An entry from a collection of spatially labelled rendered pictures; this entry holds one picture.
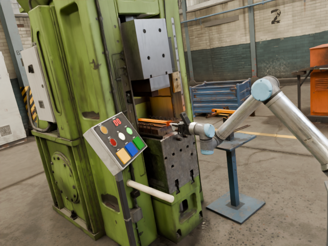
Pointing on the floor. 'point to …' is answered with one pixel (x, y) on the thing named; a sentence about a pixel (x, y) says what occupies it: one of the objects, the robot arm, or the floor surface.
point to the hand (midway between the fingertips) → (171, 122)
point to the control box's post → (125, 208)
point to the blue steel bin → (219, 95)
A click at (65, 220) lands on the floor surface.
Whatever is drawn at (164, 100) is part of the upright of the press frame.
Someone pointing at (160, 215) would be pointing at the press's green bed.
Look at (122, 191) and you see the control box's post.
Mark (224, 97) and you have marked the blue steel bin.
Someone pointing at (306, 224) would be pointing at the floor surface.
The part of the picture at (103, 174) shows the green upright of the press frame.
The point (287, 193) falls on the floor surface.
